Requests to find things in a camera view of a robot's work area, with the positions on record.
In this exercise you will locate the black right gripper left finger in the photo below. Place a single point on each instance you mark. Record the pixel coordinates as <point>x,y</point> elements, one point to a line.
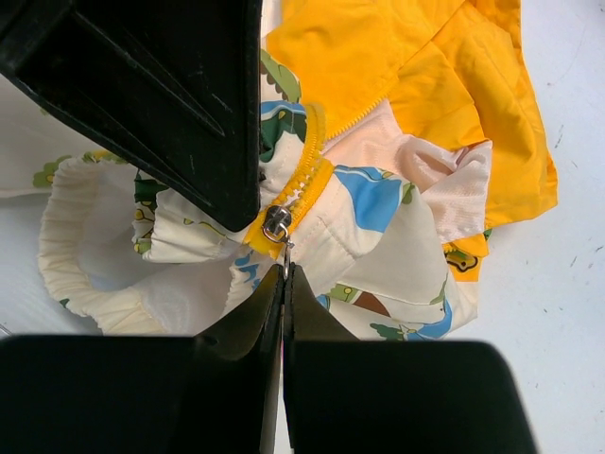
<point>237,374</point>

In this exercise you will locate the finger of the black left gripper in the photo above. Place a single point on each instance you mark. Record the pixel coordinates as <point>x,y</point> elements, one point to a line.
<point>170,86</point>

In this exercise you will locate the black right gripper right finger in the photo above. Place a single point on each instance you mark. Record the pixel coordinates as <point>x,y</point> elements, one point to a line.
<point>315,344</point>

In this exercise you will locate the silver zipper slider pull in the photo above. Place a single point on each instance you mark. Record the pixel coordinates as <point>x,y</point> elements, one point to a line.
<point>276,228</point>

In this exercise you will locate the yellow cream printed child jacket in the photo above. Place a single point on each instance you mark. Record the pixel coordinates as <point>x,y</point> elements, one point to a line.
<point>397,133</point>

